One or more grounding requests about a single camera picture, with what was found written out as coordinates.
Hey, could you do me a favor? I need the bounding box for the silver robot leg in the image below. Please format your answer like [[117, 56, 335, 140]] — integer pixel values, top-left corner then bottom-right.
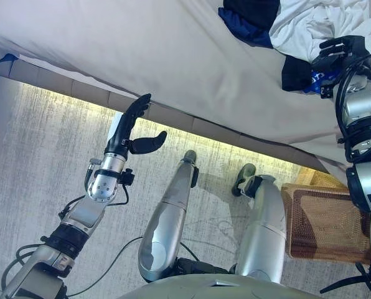
[[231, 163, 288, 284], [138, 149, 200, 283]]

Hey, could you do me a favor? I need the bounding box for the silver right robot leg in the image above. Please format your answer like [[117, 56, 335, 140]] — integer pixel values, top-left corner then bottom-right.
[[231, 163, 288, 284]]

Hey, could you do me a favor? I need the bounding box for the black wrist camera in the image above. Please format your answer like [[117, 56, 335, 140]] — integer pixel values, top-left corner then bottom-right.
[[120, 168, 135, 187], [319, 83, 335, 100]]

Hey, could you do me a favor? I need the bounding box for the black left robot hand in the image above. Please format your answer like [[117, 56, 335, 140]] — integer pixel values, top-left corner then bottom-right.
[[104, 93, 168, 158]]

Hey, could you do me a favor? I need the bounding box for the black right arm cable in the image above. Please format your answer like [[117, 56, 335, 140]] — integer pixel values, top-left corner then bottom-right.
[[334, 52, 371, 163]]

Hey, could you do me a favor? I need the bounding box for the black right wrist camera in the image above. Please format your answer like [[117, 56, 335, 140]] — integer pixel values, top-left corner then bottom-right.
[[319, 83, 335, 100]]

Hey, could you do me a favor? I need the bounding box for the beige bed runner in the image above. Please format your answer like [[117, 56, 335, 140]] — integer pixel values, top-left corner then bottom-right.
[[0, 0, 371, 175]]

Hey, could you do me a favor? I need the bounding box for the grey robot torso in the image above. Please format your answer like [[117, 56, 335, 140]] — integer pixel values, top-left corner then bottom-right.
[[116, 272, 329, 299]]

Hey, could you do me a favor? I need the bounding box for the small blue fabric piece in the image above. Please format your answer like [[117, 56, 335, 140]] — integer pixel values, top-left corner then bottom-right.
[[0, 52, 20, 65]]

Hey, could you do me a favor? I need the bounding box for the silver left robot leg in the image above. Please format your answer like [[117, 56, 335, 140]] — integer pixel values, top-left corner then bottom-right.
[[138, 149, 200, 283]]

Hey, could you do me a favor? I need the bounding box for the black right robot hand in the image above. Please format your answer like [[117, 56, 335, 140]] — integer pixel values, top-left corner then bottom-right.
[[311, 35, 371, 85]]

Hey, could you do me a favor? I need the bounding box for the black garment with blue label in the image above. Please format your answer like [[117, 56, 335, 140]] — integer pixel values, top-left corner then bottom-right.
[[222, 0, 340, 94]]

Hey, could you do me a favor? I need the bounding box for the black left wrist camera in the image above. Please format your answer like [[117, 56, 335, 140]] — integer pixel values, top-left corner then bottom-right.
[[120, 168, 135, 187]]

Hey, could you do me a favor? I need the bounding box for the white garment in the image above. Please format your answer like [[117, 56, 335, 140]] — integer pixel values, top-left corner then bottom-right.
[[268, 0, 371, 62]]

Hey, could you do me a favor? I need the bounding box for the brown wicker basket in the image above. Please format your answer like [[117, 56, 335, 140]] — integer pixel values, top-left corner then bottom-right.
[[280, 166, 371, 265]]

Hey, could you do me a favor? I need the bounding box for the thin black floor cable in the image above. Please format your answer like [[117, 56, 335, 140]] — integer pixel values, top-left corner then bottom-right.
[[65, 235, 144, 297]]

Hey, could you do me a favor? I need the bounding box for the dark blue garment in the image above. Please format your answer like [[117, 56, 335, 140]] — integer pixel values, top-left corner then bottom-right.
[[218, 6, 274, 49]]

